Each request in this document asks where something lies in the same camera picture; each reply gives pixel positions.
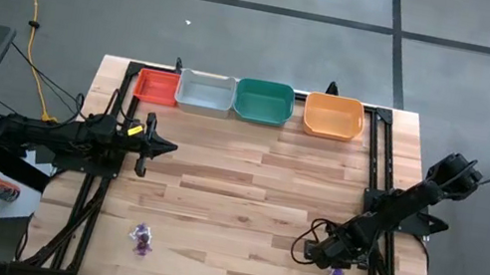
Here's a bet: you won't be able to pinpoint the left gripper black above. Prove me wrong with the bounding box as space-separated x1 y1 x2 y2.
111 107 183 184

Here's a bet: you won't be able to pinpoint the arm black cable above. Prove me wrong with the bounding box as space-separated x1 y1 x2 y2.
288 214 338 271
52 78 132 142

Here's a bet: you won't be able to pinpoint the green plastic bin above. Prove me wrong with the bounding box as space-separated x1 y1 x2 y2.
230 75 299 131

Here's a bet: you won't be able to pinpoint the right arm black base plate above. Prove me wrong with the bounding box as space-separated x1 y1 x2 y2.
358 186 438 239

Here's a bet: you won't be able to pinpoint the black aluminium table frame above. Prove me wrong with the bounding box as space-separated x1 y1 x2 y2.
19 47 469 275

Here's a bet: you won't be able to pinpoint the orange mesh basket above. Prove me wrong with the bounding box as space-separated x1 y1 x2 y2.
131 66 183 110

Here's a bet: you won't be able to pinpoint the yellow plastic bin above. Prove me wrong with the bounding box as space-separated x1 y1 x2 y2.
299 90 369 145

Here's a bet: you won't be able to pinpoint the grey plastic bin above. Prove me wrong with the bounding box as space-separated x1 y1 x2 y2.
172 68 239 122

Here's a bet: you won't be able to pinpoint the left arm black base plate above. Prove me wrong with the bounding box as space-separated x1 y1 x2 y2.
51 143 127 181

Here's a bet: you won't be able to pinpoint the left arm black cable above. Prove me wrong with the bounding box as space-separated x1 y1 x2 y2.
52 78 132 142

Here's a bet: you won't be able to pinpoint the white paper sheets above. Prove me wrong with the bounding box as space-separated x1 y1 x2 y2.
0 141 59 228

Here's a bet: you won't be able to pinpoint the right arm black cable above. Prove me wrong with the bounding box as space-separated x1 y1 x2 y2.
288 214 338 271

